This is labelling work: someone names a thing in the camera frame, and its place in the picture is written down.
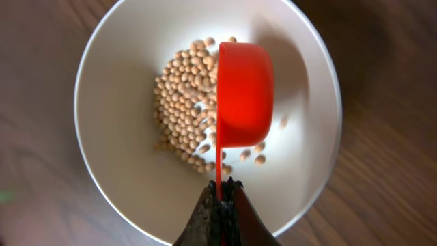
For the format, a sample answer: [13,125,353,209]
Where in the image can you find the red plastic measuring scoop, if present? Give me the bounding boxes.
[216,42,274,200]

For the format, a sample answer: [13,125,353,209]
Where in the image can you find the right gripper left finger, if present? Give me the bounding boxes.
[173,180,221,246]

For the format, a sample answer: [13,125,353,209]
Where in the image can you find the white round bowl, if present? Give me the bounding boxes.
[74,0,342,245]

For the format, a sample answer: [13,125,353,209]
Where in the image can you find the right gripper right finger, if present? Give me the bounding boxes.
[221,177,281,246]

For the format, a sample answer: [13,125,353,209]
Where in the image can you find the soybeans in bowl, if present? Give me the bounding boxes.
[152,36,290,176]

